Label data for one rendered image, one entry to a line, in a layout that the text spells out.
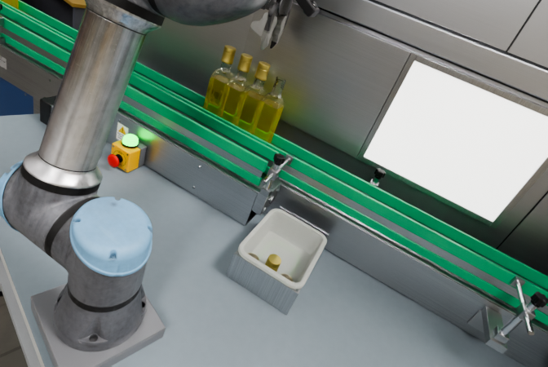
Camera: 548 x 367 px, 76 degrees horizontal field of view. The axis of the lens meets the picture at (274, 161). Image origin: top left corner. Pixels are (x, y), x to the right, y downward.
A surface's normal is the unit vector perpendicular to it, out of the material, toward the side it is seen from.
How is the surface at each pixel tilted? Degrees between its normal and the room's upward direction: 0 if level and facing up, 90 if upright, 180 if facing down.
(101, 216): 9
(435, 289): 90
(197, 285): 0
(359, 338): 0
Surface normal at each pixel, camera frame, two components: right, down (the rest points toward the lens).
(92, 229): 0.44, -0.73
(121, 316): 0.72, 0.32
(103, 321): 0.41, 0.33
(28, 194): -0.23, 0.15
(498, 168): -0.41, 0.35
